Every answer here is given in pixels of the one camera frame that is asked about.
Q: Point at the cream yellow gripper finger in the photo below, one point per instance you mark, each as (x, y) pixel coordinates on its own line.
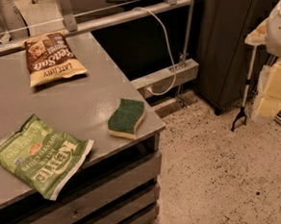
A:
(268, 101)

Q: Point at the green jalapeno chip bag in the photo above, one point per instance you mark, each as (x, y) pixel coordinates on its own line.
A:
(42, 158)

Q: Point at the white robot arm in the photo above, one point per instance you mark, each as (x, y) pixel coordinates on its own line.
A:
(269, 34)

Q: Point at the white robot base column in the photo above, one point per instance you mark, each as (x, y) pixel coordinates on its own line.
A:
(13, 20)

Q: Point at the brown sea salt chip bag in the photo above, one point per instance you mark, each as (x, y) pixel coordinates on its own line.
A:
(49, 58)

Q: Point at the reacher grabber tool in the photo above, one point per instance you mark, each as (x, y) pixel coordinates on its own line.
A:
(241, 114)

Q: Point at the dark grey cabinet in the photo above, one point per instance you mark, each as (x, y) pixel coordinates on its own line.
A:
(223, 57)

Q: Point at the green yellow sponge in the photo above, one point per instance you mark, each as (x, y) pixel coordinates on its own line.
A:
(126, 119)

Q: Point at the grey drawer cabinet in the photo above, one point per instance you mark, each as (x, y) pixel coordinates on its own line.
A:
(121, 189)

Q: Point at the grey metal frame rail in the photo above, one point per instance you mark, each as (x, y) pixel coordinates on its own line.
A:
(161, 81)

